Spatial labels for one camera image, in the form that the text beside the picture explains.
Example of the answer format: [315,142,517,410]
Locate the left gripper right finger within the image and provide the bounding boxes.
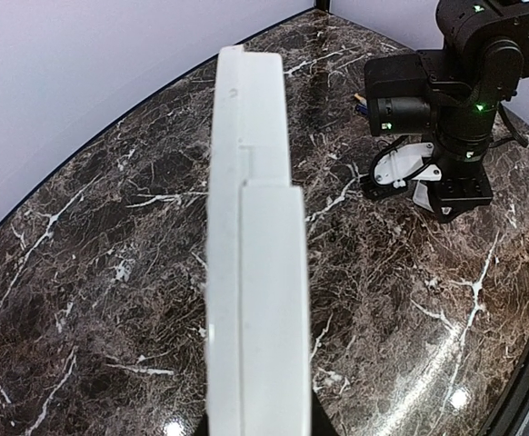
[311,391,337,436]

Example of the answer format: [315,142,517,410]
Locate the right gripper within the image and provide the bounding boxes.
[430,174,493,223]

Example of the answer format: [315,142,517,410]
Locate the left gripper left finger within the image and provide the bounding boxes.
[195,415,209,436]

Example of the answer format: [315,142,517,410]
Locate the white remote control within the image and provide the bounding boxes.
[205,45,312,435]

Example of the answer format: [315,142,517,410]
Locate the blue battery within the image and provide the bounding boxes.
[355,104,368,115]

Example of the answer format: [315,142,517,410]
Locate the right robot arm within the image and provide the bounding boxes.
[361,1,529,223]

